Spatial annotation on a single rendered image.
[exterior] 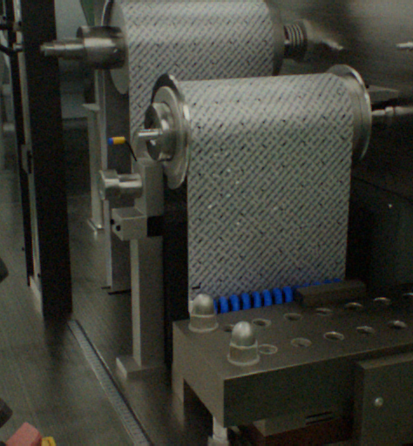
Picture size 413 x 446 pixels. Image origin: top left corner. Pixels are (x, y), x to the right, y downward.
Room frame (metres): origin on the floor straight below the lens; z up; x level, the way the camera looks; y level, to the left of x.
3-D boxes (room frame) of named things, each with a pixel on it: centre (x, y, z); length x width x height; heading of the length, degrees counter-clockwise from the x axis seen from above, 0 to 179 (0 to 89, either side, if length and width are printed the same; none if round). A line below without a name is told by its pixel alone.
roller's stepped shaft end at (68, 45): (1.22, 0.22, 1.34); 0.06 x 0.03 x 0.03; 112
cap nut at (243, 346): (0.81, -0.04, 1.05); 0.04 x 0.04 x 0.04
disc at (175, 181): (1.02, 0.05, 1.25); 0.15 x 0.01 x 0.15; 22
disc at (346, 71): (1.12, -0.19, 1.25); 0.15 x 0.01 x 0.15; 22
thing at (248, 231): (1.01, -0.09, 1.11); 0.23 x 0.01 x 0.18; 112
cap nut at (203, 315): (0.90, 0.00, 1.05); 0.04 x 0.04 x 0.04
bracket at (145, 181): (1.04, 0.10, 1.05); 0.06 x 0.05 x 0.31; 112
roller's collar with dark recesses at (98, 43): (1.24, 0.16, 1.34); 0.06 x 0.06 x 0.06; 22
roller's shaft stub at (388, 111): (1.13, -0.22, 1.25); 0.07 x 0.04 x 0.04; 112
